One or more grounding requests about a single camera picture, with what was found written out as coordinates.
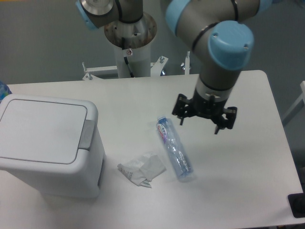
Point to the crushed clear plastic bottle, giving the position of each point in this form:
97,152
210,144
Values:
174,148

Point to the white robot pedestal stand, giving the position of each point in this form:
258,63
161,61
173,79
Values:
132,49

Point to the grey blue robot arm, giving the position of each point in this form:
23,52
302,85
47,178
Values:
212,29

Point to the black clamp at table edge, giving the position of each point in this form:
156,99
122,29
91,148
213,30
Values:
297,204

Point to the crumpled white paper wrapper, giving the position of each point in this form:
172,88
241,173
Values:
143,169

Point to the blue patterned object at left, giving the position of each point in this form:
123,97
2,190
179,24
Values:
4,91

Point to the white frame at right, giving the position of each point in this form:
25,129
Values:
296,106

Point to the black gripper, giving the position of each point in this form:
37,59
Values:
209,109

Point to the white trash can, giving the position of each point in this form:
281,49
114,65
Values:
52,144

